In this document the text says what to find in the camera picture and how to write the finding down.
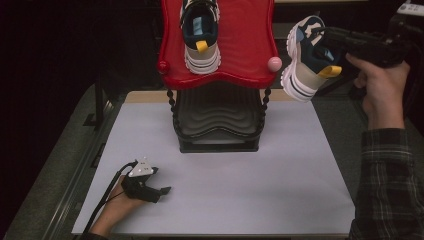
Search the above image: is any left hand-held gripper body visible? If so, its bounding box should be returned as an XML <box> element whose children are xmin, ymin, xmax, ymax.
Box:
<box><xmin>120</xmin><ymin>156</ymin><xmax>162</xmax><ymax>204</ymax></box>

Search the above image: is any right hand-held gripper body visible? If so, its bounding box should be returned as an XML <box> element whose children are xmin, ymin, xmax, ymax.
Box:
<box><xmin>344</xmin><ymin>0</ymin><xmax>424</xmax><ymax>69</ymax></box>

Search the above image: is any white navy beige sneaker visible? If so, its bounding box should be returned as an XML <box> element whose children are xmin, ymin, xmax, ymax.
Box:
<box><xmin>179</xmin><ymin>0</ymin><xmax>222</xmax><ymax>75</ymax></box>
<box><xmin>280</xmin><ymin>14</ymin><xmax>344</xmax><ymax>103</ymax></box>

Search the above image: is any red and black shoe rack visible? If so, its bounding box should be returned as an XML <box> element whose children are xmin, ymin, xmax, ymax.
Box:
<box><xmin>157</xmin><ymin>0</ymin><xmax>283</xmax><ymax>154</ymax></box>

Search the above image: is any person's left hand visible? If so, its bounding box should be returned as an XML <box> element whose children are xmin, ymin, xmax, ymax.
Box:
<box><xmin>99</xmin><ymin>175</ymin><xmax>145</xmax><ymax>223</ymax></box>

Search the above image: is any person's right hand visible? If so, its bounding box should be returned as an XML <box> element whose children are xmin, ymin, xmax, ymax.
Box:
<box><xmin>345</xmin><ymin>52</ymin><xmax>412</xmax><ymax>131</ymax></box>

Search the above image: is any white table sheet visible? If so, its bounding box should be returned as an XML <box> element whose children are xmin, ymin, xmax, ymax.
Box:
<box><xmin>71</xmin><ymin>100</ymin><xmax>356</xmax><ymax>235</ymax></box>

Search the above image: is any black metal stand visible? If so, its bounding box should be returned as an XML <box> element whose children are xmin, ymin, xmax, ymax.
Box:
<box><xmin>82</xmin><ymin>73</ymin><xmax>108</xmax><ymax>130</ymax></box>

